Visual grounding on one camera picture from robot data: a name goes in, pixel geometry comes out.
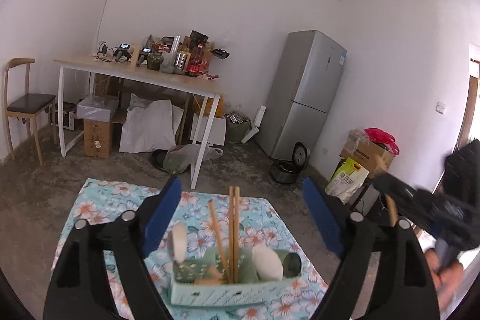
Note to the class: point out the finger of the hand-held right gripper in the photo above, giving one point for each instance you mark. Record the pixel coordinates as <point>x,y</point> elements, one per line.
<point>397,192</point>

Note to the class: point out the white soup ladle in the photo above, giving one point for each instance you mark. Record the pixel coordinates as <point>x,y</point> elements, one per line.
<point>179,241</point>

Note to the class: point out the wooden chair with black seat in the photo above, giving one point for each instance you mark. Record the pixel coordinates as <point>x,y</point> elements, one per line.
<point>30,106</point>

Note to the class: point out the small brown cardboard box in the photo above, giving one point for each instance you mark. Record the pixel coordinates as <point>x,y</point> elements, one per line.
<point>97,138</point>

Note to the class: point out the person's right hand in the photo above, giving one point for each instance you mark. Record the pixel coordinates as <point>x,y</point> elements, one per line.
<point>450,286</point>

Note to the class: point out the clear plastic bag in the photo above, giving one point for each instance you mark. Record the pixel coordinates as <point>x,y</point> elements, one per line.
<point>187,157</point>

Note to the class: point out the red plastic bag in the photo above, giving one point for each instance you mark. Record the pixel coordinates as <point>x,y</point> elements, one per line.
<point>378,138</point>

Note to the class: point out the white leaning board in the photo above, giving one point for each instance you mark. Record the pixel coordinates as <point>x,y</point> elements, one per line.
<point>255,123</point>

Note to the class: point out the grey refrigerator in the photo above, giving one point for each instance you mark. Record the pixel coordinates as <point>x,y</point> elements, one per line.
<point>307,87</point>

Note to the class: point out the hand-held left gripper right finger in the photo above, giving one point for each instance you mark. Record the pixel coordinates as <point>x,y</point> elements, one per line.
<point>322,218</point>

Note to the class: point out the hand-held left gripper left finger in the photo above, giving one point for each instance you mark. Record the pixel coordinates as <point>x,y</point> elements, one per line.
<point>165,215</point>

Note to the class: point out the white carton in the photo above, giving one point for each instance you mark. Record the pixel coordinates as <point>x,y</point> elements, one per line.
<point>217,130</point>

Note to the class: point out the white rice paddle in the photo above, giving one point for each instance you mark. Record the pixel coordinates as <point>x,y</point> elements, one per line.
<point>268,263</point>

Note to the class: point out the black device with screen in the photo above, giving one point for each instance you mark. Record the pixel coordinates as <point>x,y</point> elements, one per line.
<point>123,51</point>
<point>144,55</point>

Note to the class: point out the power strip with chargers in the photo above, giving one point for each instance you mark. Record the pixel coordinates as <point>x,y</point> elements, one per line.
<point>100,51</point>

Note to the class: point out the green perforated utensil holder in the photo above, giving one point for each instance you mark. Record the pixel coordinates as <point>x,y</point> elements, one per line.
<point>225,295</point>

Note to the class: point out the grey flat box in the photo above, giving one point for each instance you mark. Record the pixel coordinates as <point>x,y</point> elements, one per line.
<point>97,108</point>

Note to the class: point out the yellow plastic bag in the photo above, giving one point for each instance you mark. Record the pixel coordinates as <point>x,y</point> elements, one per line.
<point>210,106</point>

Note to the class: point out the floral blue blanket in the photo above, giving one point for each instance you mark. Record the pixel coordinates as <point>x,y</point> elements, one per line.
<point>108,200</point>

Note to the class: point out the yellow green rice sack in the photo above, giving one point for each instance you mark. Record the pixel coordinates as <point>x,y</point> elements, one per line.
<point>347,179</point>

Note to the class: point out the metal canister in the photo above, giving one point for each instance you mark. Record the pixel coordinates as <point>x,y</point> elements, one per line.
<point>182,59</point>

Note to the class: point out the wooden door frame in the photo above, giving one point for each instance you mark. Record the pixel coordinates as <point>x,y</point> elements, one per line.
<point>473,98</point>

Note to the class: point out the green glass jar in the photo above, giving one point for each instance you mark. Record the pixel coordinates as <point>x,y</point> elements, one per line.
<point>155,60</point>

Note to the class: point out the wall switch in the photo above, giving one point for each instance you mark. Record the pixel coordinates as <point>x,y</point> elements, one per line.
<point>441,107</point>

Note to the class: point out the white sack under desk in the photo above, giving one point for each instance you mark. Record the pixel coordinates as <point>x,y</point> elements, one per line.
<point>150,128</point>

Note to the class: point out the white-legged desk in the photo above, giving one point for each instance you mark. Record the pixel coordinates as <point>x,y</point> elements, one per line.
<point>150,76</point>

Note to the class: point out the black rice cooker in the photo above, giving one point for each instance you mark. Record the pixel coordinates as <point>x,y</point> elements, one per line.
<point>288,170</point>

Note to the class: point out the red-capped cola bottle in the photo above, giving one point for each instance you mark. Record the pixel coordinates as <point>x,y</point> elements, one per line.
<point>195,63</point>

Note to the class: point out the large brown cardboard box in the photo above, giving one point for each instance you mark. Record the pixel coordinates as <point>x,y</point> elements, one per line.
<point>367,157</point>

